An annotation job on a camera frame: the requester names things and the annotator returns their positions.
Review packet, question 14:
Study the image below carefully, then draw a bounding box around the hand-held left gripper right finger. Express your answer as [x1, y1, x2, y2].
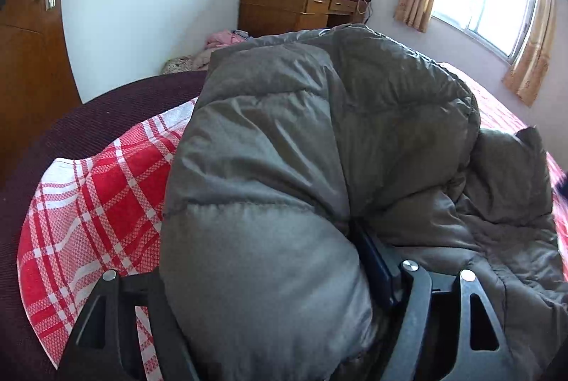
[352, 220, 511, 381]

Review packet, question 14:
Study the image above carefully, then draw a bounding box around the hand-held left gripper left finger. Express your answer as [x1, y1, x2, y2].
[59, 269, 201, 381]

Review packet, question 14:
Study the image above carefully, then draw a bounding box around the grey down jacket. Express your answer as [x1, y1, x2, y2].
[158, 24, 568, 381]

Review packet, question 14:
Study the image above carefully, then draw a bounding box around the pile of pink clothes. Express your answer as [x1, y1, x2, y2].
[160, 29, 250, 74]

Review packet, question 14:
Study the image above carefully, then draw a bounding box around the red plaid bed sheet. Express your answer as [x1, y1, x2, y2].
[17, 62, 568, 381]

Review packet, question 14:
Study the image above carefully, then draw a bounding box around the maroon mattress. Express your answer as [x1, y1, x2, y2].
[0, 70, 209, 381]

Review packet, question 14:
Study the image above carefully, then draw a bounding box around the wooden desk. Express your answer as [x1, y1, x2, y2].
[237, 0, 370, 39]

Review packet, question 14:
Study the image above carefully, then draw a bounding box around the wooden door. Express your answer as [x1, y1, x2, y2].
[0, 0, 84, 189]

